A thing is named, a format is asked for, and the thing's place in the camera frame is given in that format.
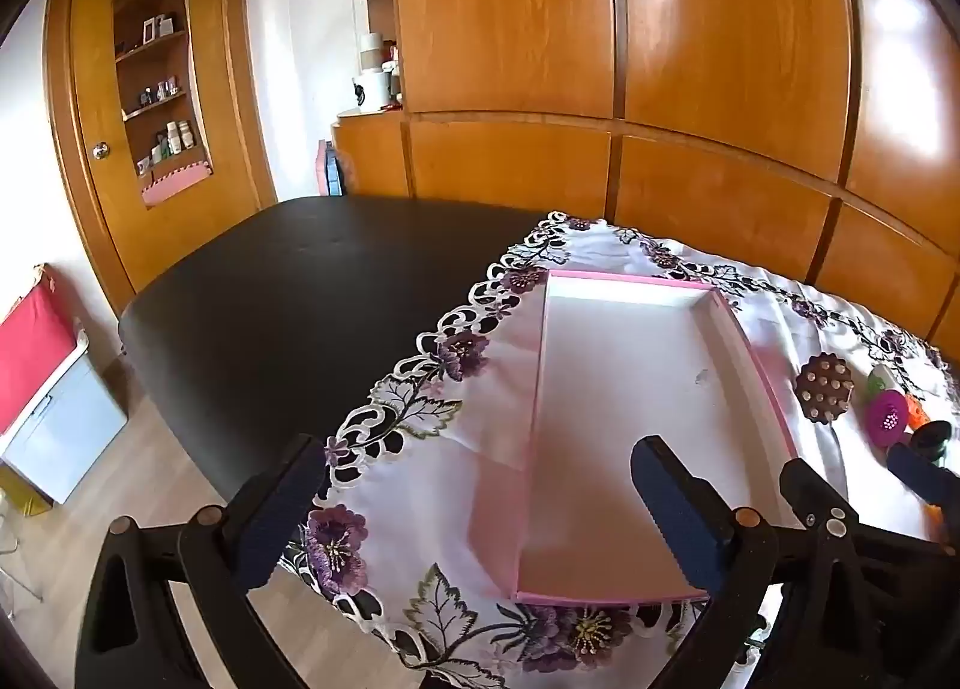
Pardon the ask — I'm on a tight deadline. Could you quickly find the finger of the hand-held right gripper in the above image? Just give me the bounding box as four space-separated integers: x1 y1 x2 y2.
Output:
780 459 960 570
889 445 960 510

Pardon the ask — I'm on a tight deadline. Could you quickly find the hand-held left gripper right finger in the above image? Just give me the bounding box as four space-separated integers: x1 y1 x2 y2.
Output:
630 435 893 689

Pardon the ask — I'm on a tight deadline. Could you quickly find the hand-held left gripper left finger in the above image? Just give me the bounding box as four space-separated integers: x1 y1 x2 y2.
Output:
75 434 329 689

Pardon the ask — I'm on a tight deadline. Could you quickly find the pink perforated plastic shell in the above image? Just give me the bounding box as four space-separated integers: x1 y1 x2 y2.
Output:
864 389 912 446

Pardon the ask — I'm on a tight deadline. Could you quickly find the brown studded massage brush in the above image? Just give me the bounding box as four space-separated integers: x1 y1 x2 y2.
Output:
795 353 856 424

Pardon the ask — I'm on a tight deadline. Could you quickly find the pink cardboard box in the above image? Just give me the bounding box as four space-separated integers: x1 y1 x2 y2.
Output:
469 269 800 604

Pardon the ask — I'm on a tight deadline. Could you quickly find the white floral embroidered tablecloth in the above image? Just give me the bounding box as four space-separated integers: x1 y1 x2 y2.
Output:
277 210 960 682

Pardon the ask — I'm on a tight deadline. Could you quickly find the white storage box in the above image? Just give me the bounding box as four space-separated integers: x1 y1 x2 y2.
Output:
0 351 128 506

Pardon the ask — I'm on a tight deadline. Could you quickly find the yellow box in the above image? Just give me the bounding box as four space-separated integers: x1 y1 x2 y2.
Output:
0 468 53 514

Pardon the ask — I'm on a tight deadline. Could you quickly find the red fabric board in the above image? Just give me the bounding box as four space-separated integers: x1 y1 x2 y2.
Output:
0 265 80 435

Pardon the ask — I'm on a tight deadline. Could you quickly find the pink scalloped cloth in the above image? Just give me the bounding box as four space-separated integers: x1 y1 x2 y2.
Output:
141 164 215 209

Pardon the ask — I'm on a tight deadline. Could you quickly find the pink flat board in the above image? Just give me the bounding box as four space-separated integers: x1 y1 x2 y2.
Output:
316 138 346 197

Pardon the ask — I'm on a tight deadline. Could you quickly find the group of small bottles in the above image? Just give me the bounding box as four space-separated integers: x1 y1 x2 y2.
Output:
116 14 200 173

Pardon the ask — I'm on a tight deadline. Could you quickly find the white kettle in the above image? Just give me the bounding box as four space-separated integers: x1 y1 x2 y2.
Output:
352 68 395 115

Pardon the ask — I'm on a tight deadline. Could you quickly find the wooden door with shelf niche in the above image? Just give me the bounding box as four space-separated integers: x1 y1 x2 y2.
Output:
45 0 278 315

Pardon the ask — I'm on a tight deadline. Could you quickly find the wooden wardrobe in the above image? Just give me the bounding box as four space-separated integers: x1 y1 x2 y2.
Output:
322 0 960 360

